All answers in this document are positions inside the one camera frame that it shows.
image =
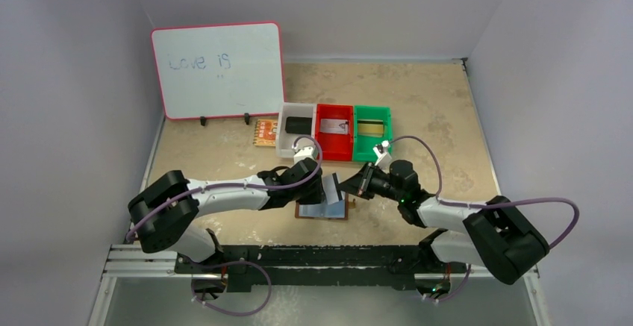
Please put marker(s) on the black card in white bin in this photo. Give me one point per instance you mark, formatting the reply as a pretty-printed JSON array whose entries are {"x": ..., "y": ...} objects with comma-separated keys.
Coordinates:
[{"x": 298, "y": 125}]

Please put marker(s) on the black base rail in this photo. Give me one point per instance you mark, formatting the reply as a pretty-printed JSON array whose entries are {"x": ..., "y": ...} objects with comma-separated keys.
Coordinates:
[{"x": 400, "y": 267}]

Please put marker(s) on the green plastic bin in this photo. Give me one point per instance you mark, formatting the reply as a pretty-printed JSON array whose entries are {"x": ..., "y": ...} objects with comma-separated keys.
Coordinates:
[{"x": 362, "y": 146}]

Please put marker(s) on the red plastic bin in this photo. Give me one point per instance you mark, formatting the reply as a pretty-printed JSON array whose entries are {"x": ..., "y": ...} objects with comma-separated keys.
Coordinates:
[{"x": 335, "y": 146}]

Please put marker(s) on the gold card in green bin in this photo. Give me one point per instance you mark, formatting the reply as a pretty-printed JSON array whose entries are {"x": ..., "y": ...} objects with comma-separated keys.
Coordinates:
[{"x": 370, "y": 128}]

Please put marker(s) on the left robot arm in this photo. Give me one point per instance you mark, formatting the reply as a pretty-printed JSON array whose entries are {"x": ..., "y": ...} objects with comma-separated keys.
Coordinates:
[{"x": 163, "y": 213}]

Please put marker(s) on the silver card in red bin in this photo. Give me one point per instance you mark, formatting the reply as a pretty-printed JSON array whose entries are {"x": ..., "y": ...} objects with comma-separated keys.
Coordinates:
[{"x": 334, "y": 126}]

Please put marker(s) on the white card with black stripe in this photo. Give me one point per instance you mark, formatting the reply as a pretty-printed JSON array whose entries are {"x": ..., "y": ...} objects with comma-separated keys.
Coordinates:
[{"x": 331, "y": 189}]

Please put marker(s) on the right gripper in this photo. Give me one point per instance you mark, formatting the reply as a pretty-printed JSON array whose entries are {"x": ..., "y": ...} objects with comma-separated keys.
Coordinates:
[{"x": 368, "y": 180}]

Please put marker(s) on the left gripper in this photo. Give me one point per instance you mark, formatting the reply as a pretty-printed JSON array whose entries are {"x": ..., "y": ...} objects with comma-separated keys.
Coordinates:
[{"x": 318, "y": 195}]

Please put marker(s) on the pink framed whiteboard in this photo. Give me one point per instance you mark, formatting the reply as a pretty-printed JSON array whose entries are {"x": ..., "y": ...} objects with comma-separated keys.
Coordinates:
[{"x": 220, "y": 71}]

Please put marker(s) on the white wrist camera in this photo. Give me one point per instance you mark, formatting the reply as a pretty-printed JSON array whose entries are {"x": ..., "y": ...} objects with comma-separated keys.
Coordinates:
[
  {"x": 383, "y": 155},
  {"x": 306, "y": 152}
]

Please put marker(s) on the orange patterned card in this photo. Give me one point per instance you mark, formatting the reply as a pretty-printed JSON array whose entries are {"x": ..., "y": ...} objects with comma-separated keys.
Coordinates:
[{"x": 265, "y": 132}]

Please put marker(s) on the aluminium frame rail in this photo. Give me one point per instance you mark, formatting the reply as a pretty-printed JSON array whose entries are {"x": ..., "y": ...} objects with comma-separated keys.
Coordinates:
[{"x": 129, "y": 261}]

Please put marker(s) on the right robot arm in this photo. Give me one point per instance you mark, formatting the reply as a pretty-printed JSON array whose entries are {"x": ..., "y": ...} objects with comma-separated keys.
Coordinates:
[{"x": 500, "y": 239}]

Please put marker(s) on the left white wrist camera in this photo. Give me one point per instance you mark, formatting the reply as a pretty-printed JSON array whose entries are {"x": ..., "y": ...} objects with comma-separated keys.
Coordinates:
[{"x": 306, "y": 152}]

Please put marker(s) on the white plastic bin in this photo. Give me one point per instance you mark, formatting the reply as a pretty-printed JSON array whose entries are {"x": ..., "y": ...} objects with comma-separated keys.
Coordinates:
[{"x": 285, "y": 142}]

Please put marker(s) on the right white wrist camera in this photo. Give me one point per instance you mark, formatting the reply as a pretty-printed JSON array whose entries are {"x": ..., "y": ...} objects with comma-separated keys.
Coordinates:
[{"x": 383, "y": 155}]

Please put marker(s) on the brown leather card holder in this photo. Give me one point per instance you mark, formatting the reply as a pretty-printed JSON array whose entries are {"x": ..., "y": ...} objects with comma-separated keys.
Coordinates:
[{"x": 330, "y": 209}]

